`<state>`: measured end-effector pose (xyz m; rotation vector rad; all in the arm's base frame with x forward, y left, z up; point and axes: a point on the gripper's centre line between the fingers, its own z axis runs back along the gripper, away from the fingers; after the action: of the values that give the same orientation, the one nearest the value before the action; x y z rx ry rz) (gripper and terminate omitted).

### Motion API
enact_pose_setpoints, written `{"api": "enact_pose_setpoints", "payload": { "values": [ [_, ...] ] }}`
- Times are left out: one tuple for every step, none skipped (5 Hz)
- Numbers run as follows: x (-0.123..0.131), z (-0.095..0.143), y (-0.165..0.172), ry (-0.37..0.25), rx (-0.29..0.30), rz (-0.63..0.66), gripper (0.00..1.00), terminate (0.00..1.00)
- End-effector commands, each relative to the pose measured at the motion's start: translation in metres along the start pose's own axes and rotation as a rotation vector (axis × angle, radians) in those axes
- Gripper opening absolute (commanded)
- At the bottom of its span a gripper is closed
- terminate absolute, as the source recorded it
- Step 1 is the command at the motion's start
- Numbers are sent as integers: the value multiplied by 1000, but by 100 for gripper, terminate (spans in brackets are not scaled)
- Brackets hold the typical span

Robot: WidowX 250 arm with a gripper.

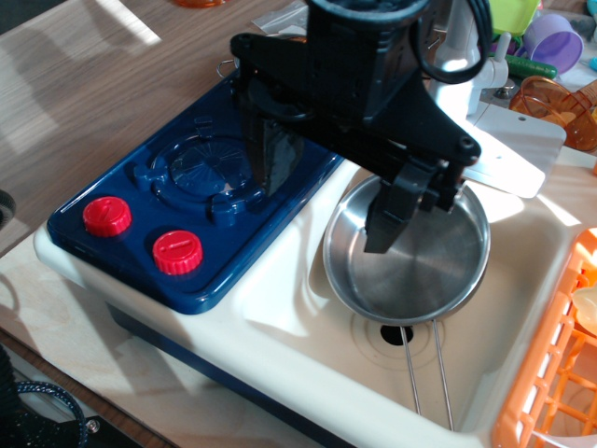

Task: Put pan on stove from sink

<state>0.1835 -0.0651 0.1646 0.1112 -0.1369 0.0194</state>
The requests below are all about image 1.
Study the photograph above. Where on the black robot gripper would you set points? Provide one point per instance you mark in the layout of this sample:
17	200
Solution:
354	86

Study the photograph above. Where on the small steel pan wire handle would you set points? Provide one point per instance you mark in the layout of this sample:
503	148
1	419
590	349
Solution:
430	271

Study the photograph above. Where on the blue toy stove top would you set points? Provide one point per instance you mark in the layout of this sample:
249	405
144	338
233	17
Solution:
192	175

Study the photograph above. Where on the cream toy sink unit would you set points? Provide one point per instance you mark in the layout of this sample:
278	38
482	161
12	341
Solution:
282	337

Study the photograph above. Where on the red stove knob right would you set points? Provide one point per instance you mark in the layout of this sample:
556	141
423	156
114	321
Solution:
177	252

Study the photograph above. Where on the red stove knob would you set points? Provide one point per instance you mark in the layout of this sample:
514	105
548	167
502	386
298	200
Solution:
177	252
107	216

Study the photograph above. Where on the red stove knob left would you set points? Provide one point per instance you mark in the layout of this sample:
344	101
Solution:
107	216

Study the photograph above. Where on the white toy faucet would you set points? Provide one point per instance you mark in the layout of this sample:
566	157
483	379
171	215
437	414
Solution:
465	73

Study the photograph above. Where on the clear plastic bag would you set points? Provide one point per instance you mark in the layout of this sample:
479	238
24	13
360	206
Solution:
289	20

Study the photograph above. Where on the green toy cucumber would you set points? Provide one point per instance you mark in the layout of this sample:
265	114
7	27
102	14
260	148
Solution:
522	68

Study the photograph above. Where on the yellow-green plastic container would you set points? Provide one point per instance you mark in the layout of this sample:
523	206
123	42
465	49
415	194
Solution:
512	16

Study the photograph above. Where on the orange transparent plastic cup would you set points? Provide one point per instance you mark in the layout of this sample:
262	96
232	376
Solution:
573	111

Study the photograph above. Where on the purple plastic cup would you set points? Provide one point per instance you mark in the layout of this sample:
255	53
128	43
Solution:
551	39

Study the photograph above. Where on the pale yellow toy in rack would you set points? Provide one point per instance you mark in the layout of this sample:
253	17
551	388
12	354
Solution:
584	299

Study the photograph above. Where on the orange plastic dish rack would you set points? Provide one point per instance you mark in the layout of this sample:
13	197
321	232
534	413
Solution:
554	392

